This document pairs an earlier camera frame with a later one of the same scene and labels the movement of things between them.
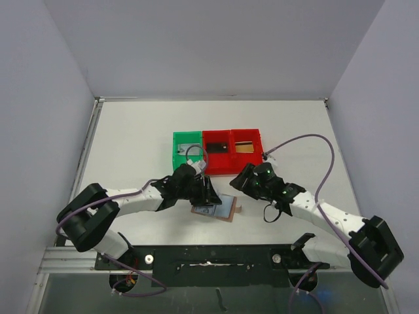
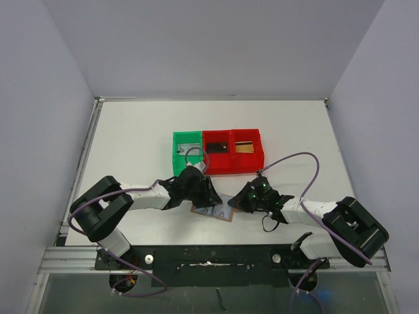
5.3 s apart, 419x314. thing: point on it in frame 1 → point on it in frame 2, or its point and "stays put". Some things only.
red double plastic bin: [232, 163] stays put
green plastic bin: [186, 145] stays put
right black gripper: [244, 178] → [246, 197]
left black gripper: [205, 191] stays put
